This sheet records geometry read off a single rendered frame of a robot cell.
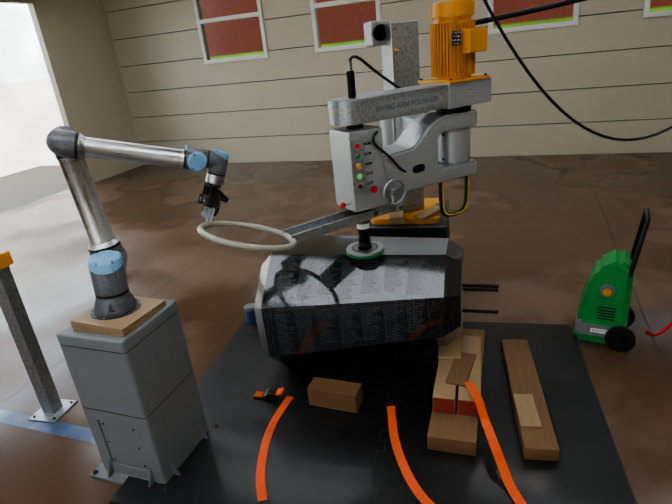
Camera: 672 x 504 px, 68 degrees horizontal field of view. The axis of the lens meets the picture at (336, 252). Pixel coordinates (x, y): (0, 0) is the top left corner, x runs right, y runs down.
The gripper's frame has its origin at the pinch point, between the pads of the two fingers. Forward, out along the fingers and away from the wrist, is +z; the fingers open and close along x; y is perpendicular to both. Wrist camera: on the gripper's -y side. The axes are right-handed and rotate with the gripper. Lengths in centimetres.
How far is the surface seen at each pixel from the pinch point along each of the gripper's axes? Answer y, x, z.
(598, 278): -155, 176, -16
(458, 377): -74, 130, 50
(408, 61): -120, 29, -118
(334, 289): -51, 54, 24
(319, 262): -55, 38, 14
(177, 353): 15, 11, 67
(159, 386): 29, 16, 79
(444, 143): -91, 79, -70
